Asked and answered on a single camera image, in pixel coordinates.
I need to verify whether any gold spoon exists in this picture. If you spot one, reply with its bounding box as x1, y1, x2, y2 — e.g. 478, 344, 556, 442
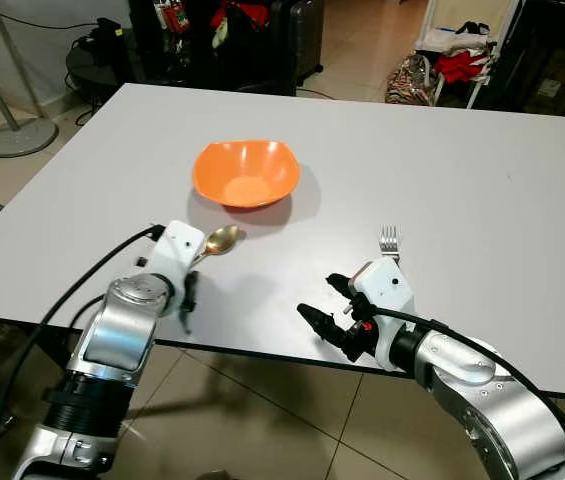
190, 225, 244, 267

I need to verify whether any silver fork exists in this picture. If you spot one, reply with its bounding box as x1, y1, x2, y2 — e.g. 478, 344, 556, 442
379, 226, 403, 264

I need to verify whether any orange plastic bowl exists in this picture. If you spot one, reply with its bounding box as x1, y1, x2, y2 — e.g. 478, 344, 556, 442
192, 139, 301, 210

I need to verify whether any patterned bag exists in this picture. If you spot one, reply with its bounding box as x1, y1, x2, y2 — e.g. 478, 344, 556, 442
386, 55, 435, 106

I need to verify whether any grey fan stand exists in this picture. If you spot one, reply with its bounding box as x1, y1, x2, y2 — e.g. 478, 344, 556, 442
0, 0, 59, 159

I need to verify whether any black cluttered shelf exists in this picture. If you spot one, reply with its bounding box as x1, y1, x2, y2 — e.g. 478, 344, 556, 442
127, 0, 283, 96

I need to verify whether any black round side table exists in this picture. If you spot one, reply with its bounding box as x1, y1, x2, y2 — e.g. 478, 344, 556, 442
66, 18, 135, 98

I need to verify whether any black suitcase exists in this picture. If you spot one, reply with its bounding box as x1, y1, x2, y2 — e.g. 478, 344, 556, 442
274, 0, 325, 86

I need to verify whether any red cloth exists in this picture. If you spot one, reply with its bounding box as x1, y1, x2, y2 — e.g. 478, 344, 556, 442
434, 50, 490, 86

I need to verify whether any white rack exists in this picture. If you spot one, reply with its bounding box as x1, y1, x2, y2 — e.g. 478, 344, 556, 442
415, 0, 525, 109

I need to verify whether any black cabinet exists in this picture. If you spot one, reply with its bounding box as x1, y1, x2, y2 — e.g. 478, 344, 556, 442
482, 0, 565, 119

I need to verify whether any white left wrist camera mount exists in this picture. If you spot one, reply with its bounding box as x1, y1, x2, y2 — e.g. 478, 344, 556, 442
145, 221, 207, 303

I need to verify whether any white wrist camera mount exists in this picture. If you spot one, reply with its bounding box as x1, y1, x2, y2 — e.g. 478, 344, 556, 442
347, 260, 416, 373
145, 221, 207, 303

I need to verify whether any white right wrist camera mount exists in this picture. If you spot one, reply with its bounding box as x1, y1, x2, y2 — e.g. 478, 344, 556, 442
347, 260, 416, 373

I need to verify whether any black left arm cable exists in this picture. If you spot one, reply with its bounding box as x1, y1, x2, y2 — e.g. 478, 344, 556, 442
0, 225, 163, 480

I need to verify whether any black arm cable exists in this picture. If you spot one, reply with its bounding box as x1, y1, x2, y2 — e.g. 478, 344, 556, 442
0, 225, 163, 480
362, 305, 565, 471

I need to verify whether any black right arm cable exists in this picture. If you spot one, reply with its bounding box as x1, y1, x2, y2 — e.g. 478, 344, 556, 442
362, 305, 565, 471

